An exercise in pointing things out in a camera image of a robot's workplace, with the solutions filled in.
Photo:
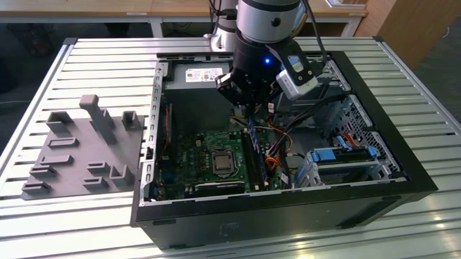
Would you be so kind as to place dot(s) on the wooden desk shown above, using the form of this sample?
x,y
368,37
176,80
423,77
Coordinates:
x,y
108,8

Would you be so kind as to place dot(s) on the silver metal disk bay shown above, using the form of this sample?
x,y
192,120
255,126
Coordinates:
x,y
352,172

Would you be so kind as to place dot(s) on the wooden cabinet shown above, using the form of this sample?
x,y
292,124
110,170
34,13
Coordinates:
x,y
406,27

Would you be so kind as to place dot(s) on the grey metal drive cage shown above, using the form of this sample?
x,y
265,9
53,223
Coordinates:
x,y
331,108

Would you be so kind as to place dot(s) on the dark RAM stick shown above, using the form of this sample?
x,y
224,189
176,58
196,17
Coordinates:
x,y
261,167

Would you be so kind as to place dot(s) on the silver CPU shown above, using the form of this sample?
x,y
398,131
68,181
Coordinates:
x,y
220,162

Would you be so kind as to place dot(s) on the grey parts rack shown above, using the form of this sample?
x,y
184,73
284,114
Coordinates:
x,y
85,162

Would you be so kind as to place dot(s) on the grey power supply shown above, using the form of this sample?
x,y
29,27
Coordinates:
x,y
193,102

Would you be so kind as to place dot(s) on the black graphics card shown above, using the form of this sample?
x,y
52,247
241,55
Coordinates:
x,y
219,186

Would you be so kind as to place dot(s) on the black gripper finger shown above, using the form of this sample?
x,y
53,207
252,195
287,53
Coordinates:
x,y
231,89
271,91

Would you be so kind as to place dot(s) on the black PC case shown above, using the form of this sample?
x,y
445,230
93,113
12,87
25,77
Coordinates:
x,y
273,215

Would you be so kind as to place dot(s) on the blue RAM stick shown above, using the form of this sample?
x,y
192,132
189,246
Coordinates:
x,y
252,129

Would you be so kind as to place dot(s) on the green motherboard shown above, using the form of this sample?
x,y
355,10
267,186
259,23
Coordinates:
x,y
196,162

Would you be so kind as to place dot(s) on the black RAM slot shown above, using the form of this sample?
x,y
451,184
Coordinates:
x,y
248,164

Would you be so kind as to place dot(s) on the hard disk in blue carrier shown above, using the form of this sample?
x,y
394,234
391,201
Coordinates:
x,y
343,156

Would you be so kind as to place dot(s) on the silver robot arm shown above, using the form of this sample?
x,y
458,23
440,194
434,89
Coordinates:
x,y
265,19

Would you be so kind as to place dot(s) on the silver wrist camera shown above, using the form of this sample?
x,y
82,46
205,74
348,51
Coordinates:
x,y
296,85

